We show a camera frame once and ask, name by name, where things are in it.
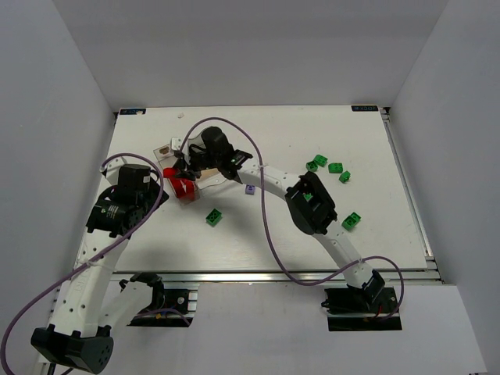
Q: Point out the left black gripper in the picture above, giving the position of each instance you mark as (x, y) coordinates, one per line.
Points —
(155, 194)

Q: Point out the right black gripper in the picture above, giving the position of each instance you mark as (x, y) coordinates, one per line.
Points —
(187, 168)

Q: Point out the red lego brick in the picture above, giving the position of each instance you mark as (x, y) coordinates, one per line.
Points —
(183, 189)

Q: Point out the red rounded lego piece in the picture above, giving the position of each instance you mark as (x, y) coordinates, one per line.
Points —
(170, 172)

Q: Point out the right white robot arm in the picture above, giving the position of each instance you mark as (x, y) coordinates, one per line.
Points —
(311, 207)

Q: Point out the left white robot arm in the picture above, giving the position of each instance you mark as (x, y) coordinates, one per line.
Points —
(80, 333)

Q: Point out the purple lego brick left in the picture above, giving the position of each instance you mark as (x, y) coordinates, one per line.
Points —
(249, 189)

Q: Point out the blue label sticker left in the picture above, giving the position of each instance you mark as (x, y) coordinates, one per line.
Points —
(132, 112)

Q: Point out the blue label sticker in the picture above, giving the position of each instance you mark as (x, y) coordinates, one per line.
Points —
(132, 112)
(364, 108)

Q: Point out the small green lego brick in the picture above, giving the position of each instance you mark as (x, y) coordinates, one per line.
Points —
(345, 176)

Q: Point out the blue label sticker right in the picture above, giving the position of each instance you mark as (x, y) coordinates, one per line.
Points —
(364, 108)

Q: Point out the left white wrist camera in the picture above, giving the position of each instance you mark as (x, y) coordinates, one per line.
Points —
(110, 171)

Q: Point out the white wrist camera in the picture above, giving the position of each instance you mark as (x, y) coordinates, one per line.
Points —
(177, 146)
(110, 171)

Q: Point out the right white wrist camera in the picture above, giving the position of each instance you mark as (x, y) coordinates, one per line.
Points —
(177, 146)

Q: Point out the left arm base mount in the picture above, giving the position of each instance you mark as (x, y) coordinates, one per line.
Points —
(168, 307)

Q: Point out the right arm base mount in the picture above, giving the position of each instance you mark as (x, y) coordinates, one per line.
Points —
(348, 312)

